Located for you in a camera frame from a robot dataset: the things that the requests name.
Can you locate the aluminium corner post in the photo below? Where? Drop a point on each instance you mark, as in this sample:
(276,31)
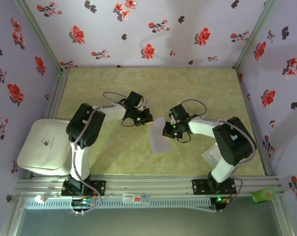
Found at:
(252,37)
(42,37)

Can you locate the aluminium side rail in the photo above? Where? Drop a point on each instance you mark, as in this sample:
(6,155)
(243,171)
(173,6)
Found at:
(246,98)
(57,91)

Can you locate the small pale blue label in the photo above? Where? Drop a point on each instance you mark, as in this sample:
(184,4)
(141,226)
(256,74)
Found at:
(145,198)

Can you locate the white red label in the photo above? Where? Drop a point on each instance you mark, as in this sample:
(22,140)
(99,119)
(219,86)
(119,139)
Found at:
(131,197)

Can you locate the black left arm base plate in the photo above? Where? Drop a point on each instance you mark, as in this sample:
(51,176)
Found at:
(100,188)

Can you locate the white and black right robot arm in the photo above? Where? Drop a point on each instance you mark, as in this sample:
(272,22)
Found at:
(224,167)

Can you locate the aluminium lower frame bar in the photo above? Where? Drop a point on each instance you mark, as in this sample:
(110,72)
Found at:
(282,216)
(12,216)

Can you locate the circuit board with green light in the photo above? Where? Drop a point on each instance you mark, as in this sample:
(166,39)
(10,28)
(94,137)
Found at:
(223,200)

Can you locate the green plastic bottle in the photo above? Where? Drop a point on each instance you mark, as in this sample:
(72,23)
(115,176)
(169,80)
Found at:
(263,195)

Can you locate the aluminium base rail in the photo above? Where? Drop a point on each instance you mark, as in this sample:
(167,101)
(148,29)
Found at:
(148,184)

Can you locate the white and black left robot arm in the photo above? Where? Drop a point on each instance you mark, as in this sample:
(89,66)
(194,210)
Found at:
(82,159)

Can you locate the lilac paper sheet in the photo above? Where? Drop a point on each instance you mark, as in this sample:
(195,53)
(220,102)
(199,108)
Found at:
(158,140)

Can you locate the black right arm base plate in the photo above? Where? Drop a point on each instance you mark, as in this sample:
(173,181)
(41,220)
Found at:
(198,186)

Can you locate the clear plastic box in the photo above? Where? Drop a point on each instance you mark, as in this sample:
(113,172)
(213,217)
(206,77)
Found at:
(210,156)

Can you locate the small white bottle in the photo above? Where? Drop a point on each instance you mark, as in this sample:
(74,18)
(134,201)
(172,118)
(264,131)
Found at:
(41,198)

